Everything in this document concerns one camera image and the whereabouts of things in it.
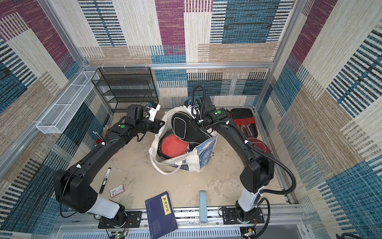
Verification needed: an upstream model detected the small red white card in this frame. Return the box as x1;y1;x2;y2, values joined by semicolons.
110;184;125;197

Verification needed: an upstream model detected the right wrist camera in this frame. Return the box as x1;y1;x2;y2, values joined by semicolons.
184;100;198;114

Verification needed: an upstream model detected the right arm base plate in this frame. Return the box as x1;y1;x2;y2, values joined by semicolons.
218;207;265;225

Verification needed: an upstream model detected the maroon paddle cover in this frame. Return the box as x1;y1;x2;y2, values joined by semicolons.
249;137;272;153

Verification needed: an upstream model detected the white canvas tote bag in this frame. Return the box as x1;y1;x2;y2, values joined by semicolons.
149;107;218;175

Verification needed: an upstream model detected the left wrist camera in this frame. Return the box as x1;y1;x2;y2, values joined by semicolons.
147;102;161;122

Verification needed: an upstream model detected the black red mesh case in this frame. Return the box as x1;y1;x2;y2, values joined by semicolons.
230;108;258;138

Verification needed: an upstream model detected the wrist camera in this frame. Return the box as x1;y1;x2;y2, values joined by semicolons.
184;100;198;114
147;102;161;122

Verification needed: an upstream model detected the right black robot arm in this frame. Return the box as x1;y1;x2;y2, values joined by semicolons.
196;96;275;217

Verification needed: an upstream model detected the light blue eraser block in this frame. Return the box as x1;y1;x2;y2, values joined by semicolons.
199;191;208;225

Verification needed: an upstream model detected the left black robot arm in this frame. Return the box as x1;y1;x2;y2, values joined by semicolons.
53;105;165;219

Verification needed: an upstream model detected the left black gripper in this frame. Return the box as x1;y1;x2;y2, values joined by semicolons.
137;118;167;135

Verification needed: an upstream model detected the black wire mesh shelf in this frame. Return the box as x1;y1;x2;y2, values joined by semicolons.
91;67;159;113

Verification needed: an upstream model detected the black paddle cover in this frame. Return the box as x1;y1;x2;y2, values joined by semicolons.
171;112;212;150

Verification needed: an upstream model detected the black corrugated cable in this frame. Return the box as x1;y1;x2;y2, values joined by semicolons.
191;85;297;239

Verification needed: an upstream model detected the red ping pong paddle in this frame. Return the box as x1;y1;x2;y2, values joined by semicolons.
157;133;197;159

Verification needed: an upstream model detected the red pencil cup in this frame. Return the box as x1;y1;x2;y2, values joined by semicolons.
93;125;108;145

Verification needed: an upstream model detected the white wire mesh basket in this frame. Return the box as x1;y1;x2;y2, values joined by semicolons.
36;71;95;134

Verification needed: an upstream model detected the black marker pen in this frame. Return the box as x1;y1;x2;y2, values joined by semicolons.
99;167;111;194

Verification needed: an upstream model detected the dark blue book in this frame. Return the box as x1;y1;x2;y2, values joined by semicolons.
145;191;178;239

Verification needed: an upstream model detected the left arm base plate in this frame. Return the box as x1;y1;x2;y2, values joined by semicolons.
98;211;142;230

